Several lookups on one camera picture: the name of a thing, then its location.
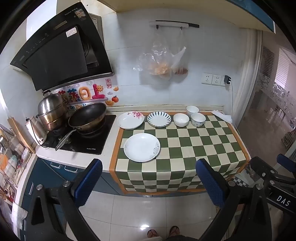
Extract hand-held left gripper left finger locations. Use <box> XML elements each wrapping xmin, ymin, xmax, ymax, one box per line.
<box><xmin>22</xmin><ymin>158</ymin><xmax>103</xmax><ymax>241</ymax></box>

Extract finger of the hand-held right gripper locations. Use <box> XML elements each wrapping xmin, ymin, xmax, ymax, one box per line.
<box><xmin>250</xmin><ymin>157</ymin><xmax>281</xmax><ymax>186</ymax></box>
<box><xmin>277</xmin><ymin>153</ymin><xmax>296</xmax><ymax>176</ymax></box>

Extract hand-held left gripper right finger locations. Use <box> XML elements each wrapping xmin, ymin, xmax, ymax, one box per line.
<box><xmin>195</xmin><ymin>158</ymin><xmax>273</xmax><ymax>241</ymax></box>

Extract large white grey-patterned plate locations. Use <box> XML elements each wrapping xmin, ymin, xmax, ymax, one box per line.
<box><xmin>123</xmin><ymin>133</ymin><xmax>161</xmax><ymax>162</ymax></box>

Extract blue floral white bowl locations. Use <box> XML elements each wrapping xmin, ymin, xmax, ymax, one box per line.
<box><xmin>191</xmin><ymin>113</ymin><xmax>206</xmax><ymax>128</ymax></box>

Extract wide plain white bowl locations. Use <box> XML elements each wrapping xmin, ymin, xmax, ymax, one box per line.
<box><xmin>173</xmin><ymin>113</ymin><xmax>190</xmax><ymax>127</ymax></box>

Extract small plain white bowl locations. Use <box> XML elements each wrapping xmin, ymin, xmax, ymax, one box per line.
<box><xmin>186</xmin><ymin>105</ymin><xmax>200</xmax><ymax>117</ymax></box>

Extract pink floral white plate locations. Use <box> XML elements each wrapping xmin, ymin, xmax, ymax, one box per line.
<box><xmin>117</xmin><ymin>111</ymin><xmax>145</xmax><ymax>130</ymax></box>

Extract blue striped plate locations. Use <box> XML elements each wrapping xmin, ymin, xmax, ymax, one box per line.
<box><xmin>147</xmin><ymin>111</ymin><xmax>172</xmax><ymax>128</ymax></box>

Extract blue kitchen cabinet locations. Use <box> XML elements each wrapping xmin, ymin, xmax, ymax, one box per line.
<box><xmin>21</xmin><ymin>158</ymin><xmax>123</xmax><ymax>232</ymax></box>

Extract green checkered table mat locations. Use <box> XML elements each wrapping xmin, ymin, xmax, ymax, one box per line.
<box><xmin>109</xmin><ymin>111</ymin><xmax>251</xmax><ymax>196</ymax></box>

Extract black glass cooktop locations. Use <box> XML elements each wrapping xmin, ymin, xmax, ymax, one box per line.
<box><xmin>45</xmin><ymin>113</ymin><xmax>117</xmax><ymax>155</ymax></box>

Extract white folded cloth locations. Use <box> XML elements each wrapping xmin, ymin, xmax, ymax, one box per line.
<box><xmin>211</xmin><ymin>110</ymin><xmax>233</xmax><ymax>123</ymax></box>

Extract frosted glass sliding door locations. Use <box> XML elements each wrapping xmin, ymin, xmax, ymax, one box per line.
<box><xmin>238</xmin><ymin>30</ymin><xmax>296</xmax><ymax>163</ymax></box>

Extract white electric kettle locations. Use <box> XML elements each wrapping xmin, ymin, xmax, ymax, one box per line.
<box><xmin>25</xmin><ymin>116</ymin><xmax>48</xmax><ymax>146</ymax></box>

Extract white plastic bag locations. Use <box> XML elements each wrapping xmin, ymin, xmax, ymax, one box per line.
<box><xmin>11</xmin><ymin>202</ymin><xmax>28</xmax><ymax>226</ymax></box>

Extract wooden cutting board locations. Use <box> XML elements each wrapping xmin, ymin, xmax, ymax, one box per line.
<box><xmin>8</xmin><ymin>116</ymin><xmax>36</xmax><ymax>154</ymax></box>

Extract steel steamer pot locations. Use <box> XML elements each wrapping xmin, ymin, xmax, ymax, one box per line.
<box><xmin>37</xmin><ymin>91</ymin><xmax>70</xmax><ymax>131</ymax></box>

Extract small clear plastic bag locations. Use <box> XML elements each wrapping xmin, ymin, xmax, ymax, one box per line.
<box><xmin>171</xmin><ymin>29</ymin><xmax>189</xmax><ymax>76</ymax></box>

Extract black range hood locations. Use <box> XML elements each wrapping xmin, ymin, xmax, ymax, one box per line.
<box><xmin>10</xmin><ymin>2</ymin><xmax>115</xmax><ymax>91</ymax></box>

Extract large clear plastic bag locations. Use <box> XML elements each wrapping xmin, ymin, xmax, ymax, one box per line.
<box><xmin>133</xmin><ymin>29</ymin><xmax>173</xmax><ymax>81</ymax></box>

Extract upper kitchen cabinet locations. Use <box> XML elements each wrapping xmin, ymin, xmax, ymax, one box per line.
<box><xmin>116</xmin><ymin>0</ymin><xmax>276</xmax><ymax>33</ymax></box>

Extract dark wok with handle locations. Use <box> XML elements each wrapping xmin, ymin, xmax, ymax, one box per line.
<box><xmin>55</xmin><ymin>102</ymin><xmax>107</xmax><ymax>151</ymax></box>

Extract wire rack with containers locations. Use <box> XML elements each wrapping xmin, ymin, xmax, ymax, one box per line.
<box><xmin>0</xmin><ymin>124</ymin><xmax>31</xmax><ymax>209</ymax></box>

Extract colourful wall stickers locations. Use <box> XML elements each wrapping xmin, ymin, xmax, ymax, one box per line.
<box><xmin>58</xmin><ymin>79</ymin><xmax>119</xmax><ymax>107</ymax></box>

